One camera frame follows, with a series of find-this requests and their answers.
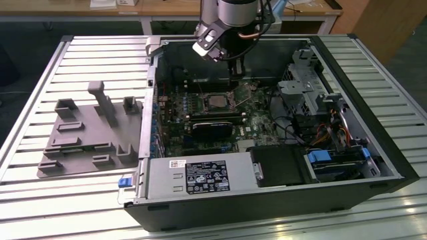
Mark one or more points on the silver topped CPU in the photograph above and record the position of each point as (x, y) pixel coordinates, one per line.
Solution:
(218, 100)

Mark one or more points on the black RAM slot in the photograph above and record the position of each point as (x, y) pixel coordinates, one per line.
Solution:
(217, 119)
(217, 114)
(217, 80)
(214, 88)

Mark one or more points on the CPU socket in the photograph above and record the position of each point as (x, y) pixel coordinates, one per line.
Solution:
(205, 111)

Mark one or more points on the metal drive cage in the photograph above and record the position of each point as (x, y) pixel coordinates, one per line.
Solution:
(301, 85)

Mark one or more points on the green motherboard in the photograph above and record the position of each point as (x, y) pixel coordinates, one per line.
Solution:
(261, 125)

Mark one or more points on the black graphics card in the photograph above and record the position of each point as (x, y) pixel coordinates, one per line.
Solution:
(214, 130)

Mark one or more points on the silver chipset heatsink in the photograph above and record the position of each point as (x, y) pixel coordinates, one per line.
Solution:
(246, 145)

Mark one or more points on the white box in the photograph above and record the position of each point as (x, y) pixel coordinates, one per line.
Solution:
(102, 4)

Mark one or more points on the wooden cabinet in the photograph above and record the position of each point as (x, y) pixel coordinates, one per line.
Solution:
(394, 25)

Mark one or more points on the black drive bay box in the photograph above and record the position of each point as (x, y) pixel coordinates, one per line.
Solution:
(277, 165)

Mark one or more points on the blue disk carrier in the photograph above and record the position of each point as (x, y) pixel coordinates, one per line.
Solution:
(318, 156)

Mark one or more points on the wooden desk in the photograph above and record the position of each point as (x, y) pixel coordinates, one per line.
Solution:
(67, 12)

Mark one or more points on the grey parts rack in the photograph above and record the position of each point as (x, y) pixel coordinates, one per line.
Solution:
(87, 120)

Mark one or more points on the blue plastic clip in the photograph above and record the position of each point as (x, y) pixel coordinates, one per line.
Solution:
(366, 153)

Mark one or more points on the black hard disk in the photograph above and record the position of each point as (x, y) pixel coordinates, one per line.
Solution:
(337, 170)

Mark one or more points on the grey power supply unit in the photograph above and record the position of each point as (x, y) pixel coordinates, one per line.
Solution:
(161, 180)

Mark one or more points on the blue case latch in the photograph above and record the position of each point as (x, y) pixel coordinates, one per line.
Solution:
(125, 182)

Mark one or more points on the black open PC case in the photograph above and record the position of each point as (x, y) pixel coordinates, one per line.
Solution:
(234, 212)

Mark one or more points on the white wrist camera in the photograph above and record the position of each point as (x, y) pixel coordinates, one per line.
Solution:
(204, 48)

